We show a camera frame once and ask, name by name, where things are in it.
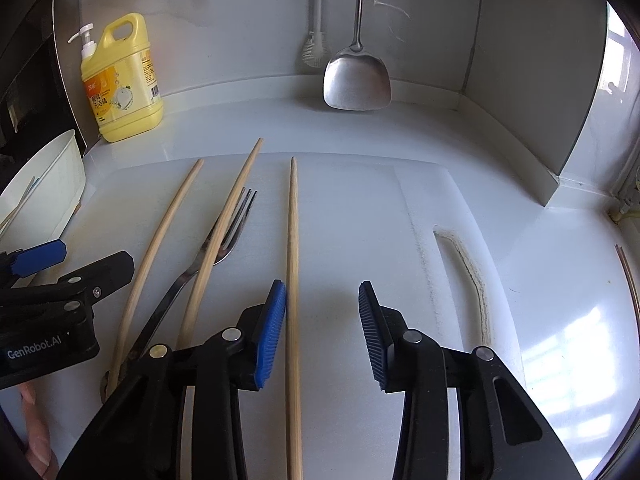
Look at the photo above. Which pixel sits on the window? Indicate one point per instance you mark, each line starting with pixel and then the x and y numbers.
pixel 622 50

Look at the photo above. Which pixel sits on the white cutting board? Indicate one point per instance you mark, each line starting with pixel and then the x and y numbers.
pixel 350 220

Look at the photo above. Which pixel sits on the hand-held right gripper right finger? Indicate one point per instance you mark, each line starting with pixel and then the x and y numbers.
pixel 372 335

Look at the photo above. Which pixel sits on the black range hood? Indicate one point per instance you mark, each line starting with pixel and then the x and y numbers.
pixel 30 85

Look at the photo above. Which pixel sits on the metal spatula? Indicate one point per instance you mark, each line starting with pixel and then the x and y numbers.
pixel 357 85

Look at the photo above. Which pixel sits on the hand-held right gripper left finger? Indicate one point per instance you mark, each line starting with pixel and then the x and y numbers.
pixel 270 335

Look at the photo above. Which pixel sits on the light bamboo chopstick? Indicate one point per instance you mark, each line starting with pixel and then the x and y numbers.
pixel 292 260
pixel 220 230
pixel 155 245

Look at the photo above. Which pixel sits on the person's left hand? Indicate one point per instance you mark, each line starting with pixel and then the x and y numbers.
pixel 40 435

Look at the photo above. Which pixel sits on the yellow dish soap bottle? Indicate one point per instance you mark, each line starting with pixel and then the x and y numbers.
pixel 125 100

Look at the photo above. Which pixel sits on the white bottle brush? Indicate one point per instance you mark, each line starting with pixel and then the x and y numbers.
pixel 315 50

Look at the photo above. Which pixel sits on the metal fork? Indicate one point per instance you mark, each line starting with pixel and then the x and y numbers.
pixel 230 240

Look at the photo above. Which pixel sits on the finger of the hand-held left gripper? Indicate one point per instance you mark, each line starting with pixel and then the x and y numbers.
pixel 40 256
pixel 107 272

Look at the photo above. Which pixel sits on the white bowl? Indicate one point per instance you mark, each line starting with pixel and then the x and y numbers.
pixel 55 185

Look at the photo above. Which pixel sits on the chopsticks at right edge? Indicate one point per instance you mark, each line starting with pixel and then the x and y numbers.
pixel 629 270

